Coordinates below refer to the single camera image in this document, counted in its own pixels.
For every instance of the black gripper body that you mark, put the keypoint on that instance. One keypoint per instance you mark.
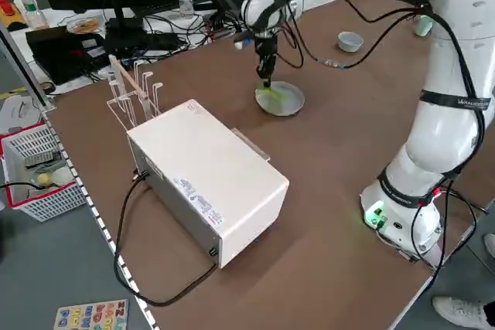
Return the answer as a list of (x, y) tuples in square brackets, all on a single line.
[(266, 46)]

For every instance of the green lettuce leaf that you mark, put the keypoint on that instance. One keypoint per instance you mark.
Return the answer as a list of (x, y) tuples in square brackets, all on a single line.
[(276, 94)]

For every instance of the green cup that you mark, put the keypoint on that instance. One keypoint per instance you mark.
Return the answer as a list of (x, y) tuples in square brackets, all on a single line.
[(422, 26)]

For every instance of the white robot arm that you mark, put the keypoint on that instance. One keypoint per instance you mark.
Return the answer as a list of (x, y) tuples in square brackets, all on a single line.
[(444, 133)]

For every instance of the larger grey dish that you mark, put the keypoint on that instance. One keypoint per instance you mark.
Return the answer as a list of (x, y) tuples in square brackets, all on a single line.
[(290, 107)]

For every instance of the smaller grey dish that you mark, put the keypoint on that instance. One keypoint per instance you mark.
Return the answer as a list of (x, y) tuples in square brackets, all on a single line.
[(350, 42)]

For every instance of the black electronic box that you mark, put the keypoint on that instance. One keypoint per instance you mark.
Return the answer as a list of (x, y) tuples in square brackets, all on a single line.
[(228, 1)]

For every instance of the clear bottle green cap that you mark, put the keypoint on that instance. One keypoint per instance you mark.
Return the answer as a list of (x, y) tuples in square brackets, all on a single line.
[(186, 3)]

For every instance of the white toaster oven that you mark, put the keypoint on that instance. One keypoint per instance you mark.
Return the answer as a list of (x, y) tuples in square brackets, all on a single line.
[(201, 160)]

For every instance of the black flat case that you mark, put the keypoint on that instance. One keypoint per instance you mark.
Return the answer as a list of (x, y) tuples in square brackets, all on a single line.
[(58, 55)]

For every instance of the clear bottle white cap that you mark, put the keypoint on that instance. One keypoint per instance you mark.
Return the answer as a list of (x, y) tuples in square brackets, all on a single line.
[(33, 13)]

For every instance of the white plastic basket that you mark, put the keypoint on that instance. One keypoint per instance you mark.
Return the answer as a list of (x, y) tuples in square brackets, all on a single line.
[(50, 206)]

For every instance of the person's white shoe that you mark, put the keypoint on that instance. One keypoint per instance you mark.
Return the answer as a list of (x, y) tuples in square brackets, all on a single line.
[(490, 245), (460, 310)]

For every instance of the colourful alphabet puzzle board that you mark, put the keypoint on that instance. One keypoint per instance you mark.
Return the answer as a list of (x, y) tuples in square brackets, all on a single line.
[(93, 314)]

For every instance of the white perforated table rail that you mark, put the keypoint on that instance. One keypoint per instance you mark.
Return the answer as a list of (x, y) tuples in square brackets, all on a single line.
[(96, 222)]

